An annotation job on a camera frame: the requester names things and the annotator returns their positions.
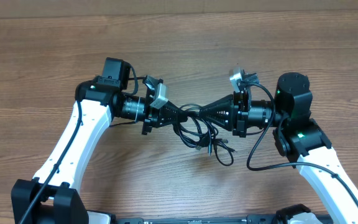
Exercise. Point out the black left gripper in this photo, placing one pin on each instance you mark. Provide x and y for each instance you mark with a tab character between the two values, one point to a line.
153	117

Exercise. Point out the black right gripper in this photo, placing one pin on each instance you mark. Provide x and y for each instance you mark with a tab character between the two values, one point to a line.
225	119

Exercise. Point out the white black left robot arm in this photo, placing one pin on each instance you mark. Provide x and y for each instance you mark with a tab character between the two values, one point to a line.
52	195

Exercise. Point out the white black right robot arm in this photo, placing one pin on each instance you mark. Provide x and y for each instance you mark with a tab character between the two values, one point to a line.
297	136

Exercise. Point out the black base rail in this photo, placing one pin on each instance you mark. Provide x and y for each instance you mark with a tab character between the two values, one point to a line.
197	220

